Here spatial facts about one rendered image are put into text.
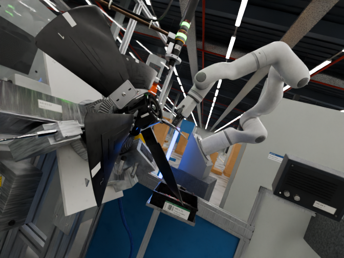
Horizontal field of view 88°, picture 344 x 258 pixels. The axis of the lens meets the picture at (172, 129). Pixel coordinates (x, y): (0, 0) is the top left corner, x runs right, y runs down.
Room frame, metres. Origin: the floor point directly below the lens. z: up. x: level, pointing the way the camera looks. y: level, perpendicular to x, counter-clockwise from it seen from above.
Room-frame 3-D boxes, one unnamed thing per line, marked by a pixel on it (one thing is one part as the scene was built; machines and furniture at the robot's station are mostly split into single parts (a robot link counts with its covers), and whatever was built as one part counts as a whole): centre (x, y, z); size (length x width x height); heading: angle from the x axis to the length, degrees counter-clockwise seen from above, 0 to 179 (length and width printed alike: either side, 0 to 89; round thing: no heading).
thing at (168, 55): (0.75, 0.11, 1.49); 0.09 x 0.07 x 0.10; 102
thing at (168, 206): (0.87, -0.13, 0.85); 0.22 x 0.17 x 0.07; 82
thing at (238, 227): (1.04, -0.13, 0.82); 0.90 x 0.04 x 0.08; 67
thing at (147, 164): (0.81, 0.11, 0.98); 0.20 x 0.16 x 0.20; 67
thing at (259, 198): (0.88, -0.53, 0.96); 0.03 x 0.03 x 0.20; 67
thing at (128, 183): (0.72, 0.11, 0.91); 0.12 x 0.08 x 0.12; 67
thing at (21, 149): (0.46, 0.30, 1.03); 0.15 x 0.10 x 0.14; 67
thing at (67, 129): (0.43, 0.24, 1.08); 0.07 x 0.04 x 0.06; 168
